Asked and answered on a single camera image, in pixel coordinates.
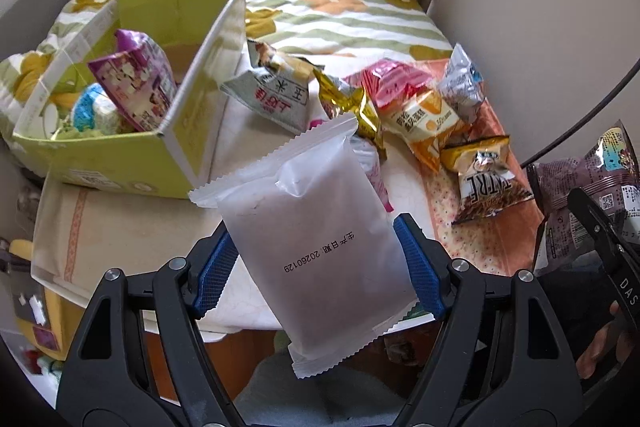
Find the floral striped quilt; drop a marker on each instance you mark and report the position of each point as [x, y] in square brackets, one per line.
[340, 22]

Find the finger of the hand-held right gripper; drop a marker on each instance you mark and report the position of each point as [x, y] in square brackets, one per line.
[587, 217]

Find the yellow storage box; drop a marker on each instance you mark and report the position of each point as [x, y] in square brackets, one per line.
[40, 322]

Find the pink striped snack packet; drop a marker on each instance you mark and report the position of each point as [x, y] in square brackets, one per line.
[395, 79]

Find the small silver snack packet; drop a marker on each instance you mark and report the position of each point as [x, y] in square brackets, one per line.
[462, 87]

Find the person's right hand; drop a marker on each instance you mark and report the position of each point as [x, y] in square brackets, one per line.
[597, 347]

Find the yellow-green cardboard box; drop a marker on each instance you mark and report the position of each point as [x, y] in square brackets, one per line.
[125, 167]

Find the white grey snack packet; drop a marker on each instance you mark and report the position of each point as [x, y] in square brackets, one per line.
[270, 99]

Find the beige cardboard box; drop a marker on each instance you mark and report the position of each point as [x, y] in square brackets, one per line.
[100, 232]

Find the dark purple snack packet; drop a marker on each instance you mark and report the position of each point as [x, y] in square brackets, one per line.
[565, 187]

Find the orange yellow snack packet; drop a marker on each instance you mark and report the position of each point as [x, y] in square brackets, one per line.
[425, 117]

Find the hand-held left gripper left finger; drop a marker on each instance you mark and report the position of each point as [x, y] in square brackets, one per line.
[217, 267]

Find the white translucent snack packet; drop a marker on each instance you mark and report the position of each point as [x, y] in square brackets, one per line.
[310, 232]

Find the gold snack packet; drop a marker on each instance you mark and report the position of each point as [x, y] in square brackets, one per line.
[350, 102]

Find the orange patterned cloth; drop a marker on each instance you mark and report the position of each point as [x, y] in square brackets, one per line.
[440, 207]

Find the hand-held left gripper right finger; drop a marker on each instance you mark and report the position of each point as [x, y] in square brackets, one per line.
[417, 257]

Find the blue white snack packet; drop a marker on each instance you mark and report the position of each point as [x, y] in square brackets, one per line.
[95, 112]

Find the yellow brown snack packet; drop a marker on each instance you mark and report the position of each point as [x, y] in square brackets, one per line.
[490, 187]

